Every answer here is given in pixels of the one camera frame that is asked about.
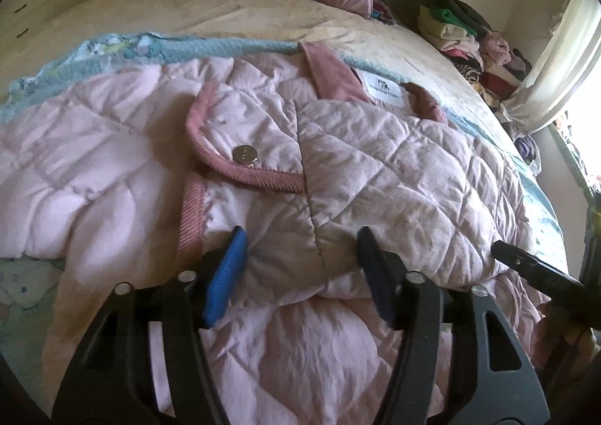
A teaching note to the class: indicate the pink quilted jacket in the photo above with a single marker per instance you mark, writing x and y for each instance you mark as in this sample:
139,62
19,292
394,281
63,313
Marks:
328,162

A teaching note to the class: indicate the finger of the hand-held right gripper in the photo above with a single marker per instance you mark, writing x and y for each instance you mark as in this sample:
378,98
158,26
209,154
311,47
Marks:
535,268

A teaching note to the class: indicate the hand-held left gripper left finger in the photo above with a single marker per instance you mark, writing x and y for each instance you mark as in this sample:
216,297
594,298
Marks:
226,275

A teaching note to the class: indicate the light blue printed blanket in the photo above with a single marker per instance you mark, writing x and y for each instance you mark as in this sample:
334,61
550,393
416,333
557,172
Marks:
141,54

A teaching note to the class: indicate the window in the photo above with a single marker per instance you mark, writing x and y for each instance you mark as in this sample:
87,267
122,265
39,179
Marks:
580,148

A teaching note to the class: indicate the cream curtain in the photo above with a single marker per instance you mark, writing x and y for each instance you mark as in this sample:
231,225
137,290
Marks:
558,54

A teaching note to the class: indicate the bed with beige sheet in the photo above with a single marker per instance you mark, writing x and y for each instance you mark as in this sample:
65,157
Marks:
211,12

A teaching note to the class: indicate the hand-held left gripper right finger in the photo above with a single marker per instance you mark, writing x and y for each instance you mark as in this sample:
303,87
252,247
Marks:
375,272

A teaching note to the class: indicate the pile of folded clothes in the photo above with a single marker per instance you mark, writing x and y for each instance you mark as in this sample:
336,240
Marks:
469,40

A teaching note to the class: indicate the dark striped clothes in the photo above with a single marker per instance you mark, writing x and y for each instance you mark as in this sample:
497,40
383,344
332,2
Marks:
382,7

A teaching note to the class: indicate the cream wardrobe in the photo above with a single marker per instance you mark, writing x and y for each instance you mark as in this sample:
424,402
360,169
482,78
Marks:
23,7

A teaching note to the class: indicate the bag of clothes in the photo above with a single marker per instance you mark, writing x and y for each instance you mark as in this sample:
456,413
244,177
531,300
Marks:
528,148

